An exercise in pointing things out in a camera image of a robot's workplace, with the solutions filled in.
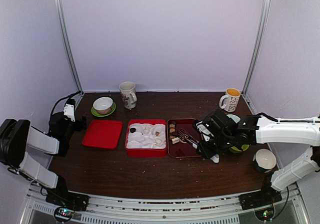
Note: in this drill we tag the white paper cupcake liners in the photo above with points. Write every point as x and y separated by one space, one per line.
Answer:
142 139

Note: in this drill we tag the lime green bowl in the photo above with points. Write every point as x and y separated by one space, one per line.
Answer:
237 150

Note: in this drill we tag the front aluminium rail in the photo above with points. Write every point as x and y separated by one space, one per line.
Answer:
224 209

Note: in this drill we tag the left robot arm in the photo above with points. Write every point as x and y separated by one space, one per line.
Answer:
18 137

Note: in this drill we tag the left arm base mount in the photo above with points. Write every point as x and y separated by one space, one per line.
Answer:
75 202

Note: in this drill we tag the light blue patterned bowl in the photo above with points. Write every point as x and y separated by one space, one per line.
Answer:
235 118

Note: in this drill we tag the right aluminium frame post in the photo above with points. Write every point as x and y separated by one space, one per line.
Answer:
264 14

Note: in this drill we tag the red chocolate tray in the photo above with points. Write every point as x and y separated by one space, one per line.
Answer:
182 149

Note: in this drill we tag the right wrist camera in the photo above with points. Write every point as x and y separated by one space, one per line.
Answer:
202 129

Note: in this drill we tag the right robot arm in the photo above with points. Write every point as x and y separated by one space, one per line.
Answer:
222 132

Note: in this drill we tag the white mug yellow inside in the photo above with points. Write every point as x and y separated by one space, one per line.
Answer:
229 101

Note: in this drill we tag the red tin lid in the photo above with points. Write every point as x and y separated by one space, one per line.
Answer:
103 134

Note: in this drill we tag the green saucer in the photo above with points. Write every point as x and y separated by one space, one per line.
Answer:
103 114

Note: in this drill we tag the white round chocolate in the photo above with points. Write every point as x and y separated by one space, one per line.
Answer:
158 141

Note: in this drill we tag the red tin box base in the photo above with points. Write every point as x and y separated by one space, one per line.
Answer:
146 153

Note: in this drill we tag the white bowl on saucer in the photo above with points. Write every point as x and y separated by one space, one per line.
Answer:
103 104

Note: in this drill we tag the white block chocolate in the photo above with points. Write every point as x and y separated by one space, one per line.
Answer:
175 140

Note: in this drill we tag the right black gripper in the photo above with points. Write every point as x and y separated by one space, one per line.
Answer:
206 153

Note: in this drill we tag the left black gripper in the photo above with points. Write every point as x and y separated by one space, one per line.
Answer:
79 126

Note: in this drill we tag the metal serving tongs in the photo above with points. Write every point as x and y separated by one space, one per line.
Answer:
190 139

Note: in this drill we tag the aluminium frame post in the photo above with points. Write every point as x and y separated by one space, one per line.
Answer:
264 14
67 45

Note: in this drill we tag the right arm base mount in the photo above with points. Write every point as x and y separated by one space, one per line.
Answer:
258 199

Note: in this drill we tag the tall white patterned mug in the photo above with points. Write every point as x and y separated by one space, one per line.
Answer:
128 94

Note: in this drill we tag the dark bowl white inside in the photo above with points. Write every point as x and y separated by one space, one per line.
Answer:
264 161

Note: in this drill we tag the left aluminium frame post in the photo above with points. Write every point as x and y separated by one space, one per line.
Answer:
67 45

